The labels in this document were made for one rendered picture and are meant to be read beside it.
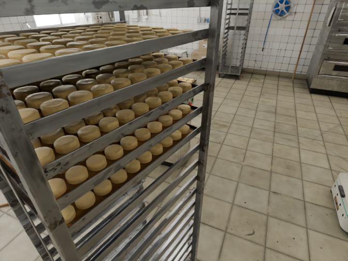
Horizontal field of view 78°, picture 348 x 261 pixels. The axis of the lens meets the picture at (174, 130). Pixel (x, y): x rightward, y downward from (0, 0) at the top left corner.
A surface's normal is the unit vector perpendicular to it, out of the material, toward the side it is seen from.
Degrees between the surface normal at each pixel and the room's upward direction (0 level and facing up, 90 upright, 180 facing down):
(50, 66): 90
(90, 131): 0
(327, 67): 91
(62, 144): 0
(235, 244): 0
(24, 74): 90
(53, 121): 90
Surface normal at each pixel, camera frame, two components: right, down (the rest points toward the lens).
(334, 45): -0.40, 0.48
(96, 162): 0.00, -0.85
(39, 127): 0.80, 0.32
